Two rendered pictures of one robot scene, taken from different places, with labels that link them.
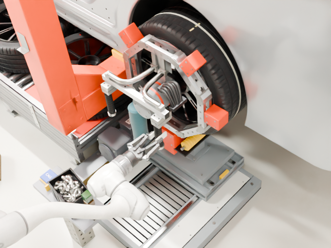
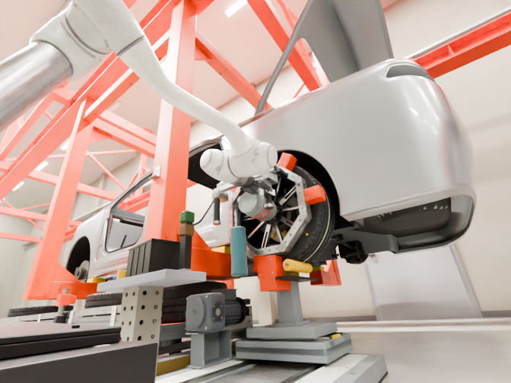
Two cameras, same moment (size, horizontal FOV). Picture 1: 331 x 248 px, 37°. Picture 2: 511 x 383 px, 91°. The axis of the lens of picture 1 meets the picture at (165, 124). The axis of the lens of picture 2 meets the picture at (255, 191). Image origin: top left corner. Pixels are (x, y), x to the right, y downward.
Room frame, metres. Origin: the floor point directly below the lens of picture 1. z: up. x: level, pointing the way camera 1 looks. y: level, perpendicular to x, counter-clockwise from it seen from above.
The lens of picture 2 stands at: (0.46, 0.37, 0.33)
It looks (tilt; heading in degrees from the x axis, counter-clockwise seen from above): 25 degrees up; 346
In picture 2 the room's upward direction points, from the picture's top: 4 degrees counter-clockwise
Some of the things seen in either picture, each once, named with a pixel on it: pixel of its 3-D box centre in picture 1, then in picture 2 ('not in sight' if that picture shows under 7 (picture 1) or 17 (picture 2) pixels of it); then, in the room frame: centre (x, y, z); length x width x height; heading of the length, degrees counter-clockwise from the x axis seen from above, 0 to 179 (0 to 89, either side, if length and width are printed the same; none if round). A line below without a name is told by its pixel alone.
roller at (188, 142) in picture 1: (199, 133); (298, 267); (1.78, -0.18, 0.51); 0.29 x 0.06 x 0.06; 132
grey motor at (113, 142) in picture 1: (133, 140); (223, 323); (2.01, 0.21, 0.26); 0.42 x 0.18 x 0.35; 132
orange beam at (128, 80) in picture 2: not in sight; (125, 82); (2.70, 1.19, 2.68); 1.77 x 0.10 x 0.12; 42
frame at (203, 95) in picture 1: (166, 88); (265, 209); (1.81, -0.02, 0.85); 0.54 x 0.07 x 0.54; 42
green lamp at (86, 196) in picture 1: (87, 196); (187, 217); (1.36, 0.40, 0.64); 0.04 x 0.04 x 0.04; 42
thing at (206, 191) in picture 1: (193, 158); (293, 345); (1.92, -0.15, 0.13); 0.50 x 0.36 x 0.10; 42
